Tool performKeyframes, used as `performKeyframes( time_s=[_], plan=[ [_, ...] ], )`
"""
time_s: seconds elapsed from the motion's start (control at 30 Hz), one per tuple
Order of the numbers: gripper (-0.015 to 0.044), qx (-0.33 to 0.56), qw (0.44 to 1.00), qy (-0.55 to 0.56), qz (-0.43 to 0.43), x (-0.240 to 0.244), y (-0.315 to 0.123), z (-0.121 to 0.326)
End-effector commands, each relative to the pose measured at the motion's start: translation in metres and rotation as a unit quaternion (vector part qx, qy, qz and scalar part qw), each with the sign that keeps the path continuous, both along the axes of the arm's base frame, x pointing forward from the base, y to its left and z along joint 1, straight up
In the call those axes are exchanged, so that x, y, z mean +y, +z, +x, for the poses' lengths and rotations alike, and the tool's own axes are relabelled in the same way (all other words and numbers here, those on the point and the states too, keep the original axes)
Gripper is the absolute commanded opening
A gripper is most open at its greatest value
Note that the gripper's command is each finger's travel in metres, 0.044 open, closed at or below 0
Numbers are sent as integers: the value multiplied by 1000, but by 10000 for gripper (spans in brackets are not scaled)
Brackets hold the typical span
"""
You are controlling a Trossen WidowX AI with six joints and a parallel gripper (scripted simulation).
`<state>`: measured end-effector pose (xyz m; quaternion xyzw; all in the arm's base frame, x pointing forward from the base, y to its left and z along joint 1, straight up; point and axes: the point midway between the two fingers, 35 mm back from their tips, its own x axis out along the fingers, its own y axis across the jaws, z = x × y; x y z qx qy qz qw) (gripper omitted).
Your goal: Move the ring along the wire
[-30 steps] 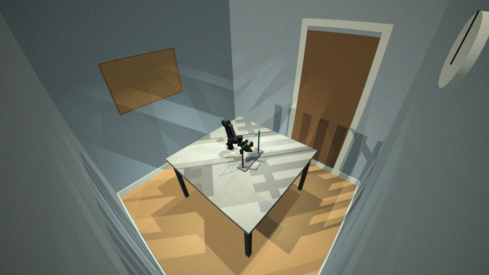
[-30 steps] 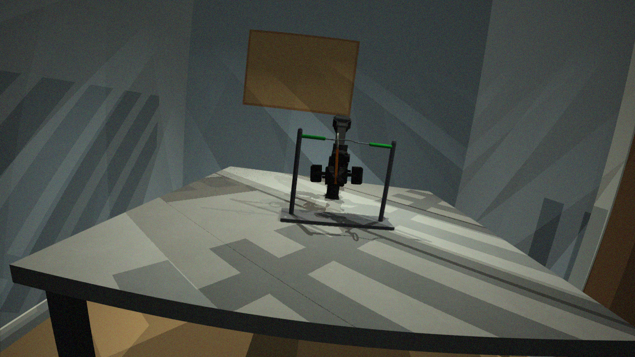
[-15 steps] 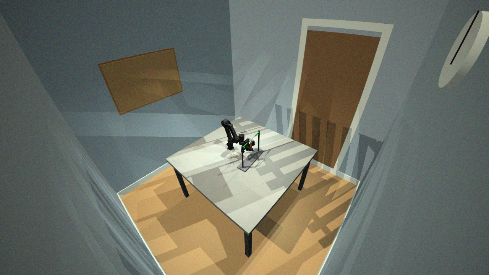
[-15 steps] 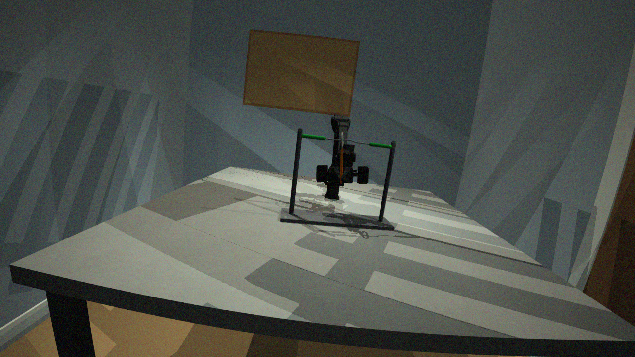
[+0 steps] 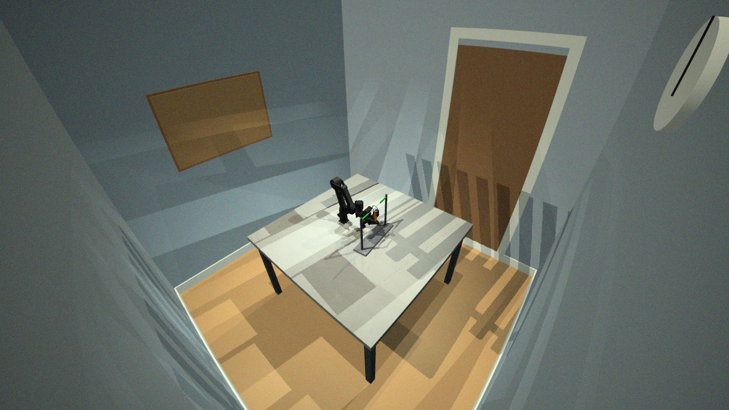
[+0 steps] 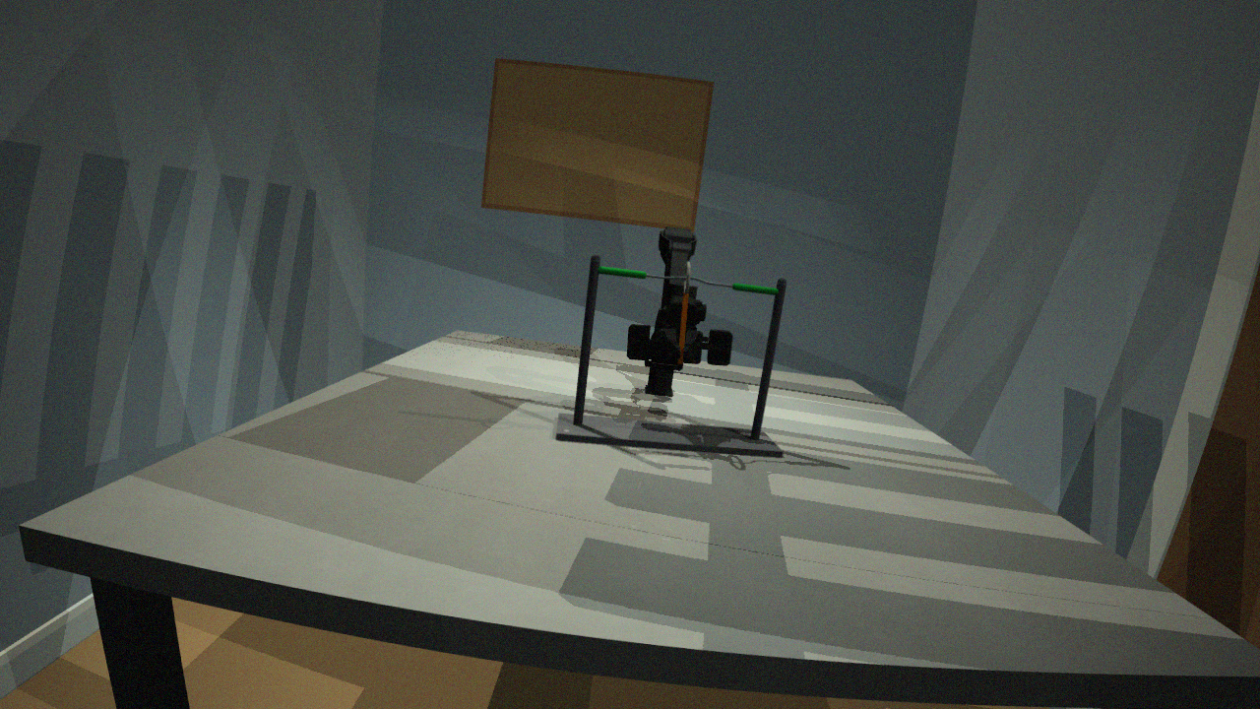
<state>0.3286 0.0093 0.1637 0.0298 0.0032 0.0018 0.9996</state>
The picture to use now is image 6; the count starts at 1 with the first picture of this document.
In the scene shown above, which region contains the orange handle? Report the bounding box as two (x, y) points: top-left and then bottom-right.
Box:
(678, 262), (690, 364)

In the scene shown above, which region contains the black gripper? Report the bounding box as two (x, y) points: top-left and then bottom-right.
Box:
(627, 324), (732, 366)

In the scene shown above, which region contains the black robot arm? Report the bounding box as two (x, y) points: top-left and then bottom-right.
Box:
(645, 225), (707, 397)

